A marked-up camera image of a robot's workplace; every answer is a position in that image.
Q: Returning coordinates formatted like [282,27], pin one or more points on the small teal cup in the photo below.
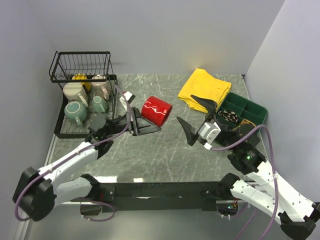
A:
[99,104]

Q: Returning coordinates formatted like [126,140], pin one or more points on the red mug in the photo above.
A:
[156,110]

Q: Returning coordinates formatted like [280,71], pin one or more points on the yellow folded cloth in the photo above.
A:
[201,84]

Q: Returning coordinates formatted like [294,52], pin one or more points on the black wire dish rack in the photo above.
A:
[64,66]

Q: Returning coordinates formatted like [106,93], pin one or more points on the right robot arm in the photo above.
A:
[267,190]

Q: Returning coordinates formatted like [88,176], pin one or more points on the green compartment organizer box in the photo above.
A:
[250,114]

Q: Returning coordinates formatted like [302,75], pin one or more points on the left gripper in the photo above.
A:
[140,125]

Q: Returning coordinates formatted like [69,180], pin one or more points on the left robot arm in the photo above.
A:
[39,191]

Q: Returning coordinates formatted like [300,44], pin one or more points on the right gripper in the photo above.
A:
[210,106]

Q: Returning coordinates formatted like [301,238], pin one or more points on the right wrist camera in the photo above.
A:
[209,131]

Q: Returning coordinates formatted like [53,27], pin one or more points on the speckled teal mug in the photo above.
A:
[76,112]

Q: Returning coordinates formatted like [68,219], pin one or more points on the pink mug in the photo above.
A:
[101,88]

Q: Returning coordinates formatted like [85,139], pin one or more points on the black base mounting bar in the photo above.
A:
[148,196]

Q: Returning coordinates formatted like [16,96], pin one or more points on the floral mug green inside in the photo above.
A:
[74,91]

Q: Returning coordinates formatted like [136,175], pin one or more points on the yellow enamel mug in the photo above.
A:
[81,76]

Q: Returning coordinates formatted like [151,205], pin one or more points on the aluminium rail frame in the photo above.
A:
[38,207]

